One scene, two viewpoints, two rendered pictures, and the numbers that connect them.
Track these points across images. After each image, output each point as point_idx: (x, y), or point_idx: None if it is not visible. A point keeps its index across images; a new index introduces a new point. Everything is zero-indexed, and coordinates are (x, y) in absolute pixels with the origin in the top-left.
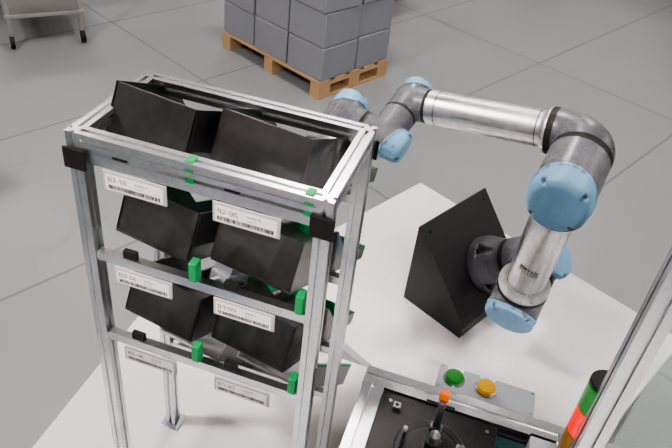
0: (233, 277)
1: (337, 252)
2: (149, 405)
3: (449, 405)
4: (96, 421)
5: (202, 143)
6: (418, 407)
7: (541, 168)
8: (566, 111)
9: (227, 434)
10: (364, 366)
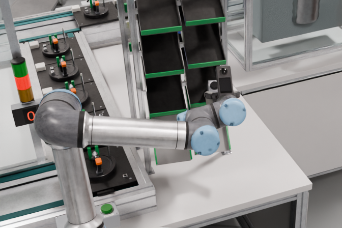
0: (207, 87)
1: (140, 40)
2: (241, 149)
3: (101, 196)
4: (252, 135)
5: None
6: (115, 183)
7: (75, 96)
8: (74, 112)
9: (199, 160)
10: (169, 223)
